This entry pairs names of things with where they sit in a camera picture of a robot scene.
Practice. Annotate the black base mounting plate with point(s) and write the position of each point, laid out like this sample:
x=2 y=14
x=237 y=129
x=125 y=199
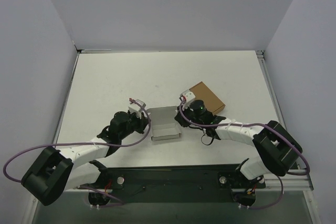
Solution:
x=175 y=184

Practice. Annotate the white paper box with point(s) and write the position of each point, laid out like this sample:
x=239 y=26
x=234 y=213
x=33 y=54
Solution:
x=163 y=123

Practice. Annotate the brown folded cardboard box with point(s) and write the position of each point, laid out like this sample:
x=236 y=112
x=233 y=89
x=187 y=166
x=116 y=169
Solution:
x=212 y=102

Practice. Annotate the aluminium table frame rail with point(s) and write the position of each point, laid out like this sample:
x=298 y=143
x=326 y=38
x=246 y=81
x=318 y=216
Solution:
x=291 y=182

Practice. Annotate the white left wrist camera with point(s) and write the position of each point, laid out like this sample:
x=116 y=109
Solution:
x=136 y=107

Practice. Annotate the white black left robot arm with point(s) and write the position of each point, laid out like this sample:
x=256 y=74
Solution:
x=58 y=168

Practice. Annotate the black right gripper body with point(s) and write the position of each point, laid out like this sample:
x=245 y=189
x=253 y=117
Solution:
x=180 y=118

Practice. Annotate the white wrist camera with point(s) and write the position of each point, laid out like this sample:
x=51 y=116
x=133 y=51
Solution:
x=187 y=96
x=136 y=107

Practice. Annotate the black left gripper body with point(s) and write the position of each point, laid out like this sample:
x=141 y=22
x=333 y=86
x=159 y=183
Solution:
x=143 y=123

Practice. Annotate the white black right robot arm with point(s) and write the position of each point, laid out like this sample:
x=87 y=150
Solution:
x=277 y=150

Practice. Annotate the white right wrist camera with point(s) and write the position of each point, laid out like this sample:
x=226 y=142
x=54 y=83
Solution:
x=187 y=96

